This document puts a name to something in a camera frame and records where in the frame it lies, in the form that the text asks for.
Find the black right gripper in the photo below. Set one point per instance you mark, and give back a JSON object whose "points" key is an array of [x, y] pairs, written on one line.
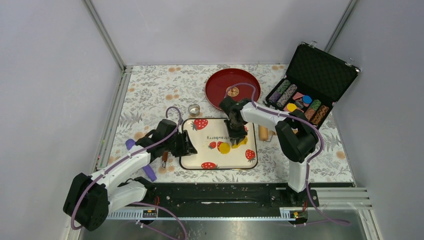
{"points": [[233, 135]]}

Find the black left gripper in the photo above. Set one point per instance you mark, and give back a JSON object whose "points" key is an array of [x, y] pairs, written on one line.
{"points": [[186, 148]]}

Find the yellow dough piece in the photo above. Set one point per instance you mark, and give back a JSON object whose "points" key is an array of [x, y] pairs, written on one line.
{"points": [[242, 142]]}

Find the metal scraper wooden handle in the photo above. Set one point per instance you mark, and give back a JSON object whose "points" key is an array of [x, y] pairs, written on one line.
{"points": [[164, 159]]}

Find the round yellow dough wrapper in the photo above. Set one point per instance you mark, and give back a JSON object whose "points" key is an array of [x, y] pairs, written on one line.
{"points": [[223, 147]]}

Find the wooden dough roller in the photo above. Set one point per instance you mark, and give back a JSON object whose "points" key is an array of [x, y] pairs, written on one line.
{"points": [[264, 134]]}

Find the strawberry print rectangular tray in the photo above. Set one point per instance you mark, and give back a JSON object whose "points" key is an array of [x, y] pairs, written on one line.
{"points": [[205, 133]]}

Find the clear tape roll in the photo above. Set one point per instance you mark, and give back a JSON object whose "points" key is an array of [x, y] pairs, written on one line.
{"points": [[194, 110]]}

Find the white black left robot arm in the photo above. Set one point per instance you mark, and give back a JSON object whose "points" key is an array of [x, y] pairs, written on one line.
{"points": [[92, 197]]}

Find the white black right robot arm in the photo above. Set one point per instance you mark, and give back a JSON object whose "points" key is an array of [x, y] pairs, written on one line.
{"points": [[296, 136]]}

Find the floral tablecloth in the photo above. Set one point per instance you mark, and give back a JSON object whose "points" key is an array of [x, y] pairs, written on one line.
{"points": [[152, 89]]}

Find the purple cylindrical tool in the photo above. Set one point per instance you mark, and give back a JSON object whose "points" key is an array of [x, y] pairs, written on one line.
{"points": [[130, 143]]}

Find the round red lacquer tray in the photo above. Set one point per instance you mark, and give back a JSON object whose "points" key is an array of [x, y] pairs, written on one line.
{"points": [[238, 83]]}

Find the yellow poker chip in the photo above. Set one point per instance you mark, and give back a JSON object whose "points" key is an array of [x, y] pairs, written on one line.
{"points": [[291, 107]]}

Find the blue poker chip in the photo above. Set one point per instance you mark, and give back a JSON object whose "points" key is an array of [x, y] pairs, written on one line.
{"points": [[307, 100]]}

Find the black poker chip case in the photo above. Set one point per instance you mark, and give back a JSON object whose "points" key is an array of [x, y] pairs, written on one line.
{"points": [[315, 73]]}

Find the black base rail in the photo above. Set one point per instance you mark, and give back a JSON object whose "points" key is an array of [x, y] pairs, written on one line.
{"points": [[226, 200]]}

